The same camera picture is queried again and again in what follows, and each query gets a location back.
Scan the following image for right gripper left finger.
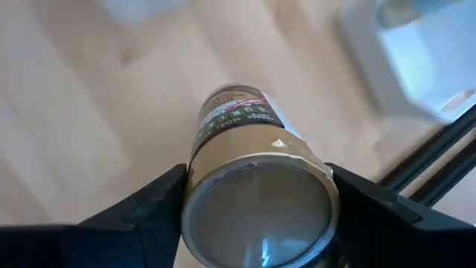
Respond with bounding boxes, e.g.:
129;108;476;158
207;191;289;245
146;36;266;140
0;162;189;268

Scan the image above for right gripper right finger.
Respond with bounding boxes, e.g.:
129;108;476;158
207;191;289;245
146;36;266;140
326;162;476;268

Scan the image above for cardboard furikake spice tube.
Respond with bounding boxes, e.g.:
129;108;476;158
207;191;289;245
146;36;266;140
181;83;341;268

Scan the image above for white plastic bin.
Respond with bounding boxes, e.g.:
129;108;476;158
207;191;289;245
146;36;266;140
334;0;476;126

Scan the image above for black aluminium table frame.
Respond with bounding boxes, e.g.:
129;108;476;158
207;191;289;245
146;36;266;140
379;106;476;208

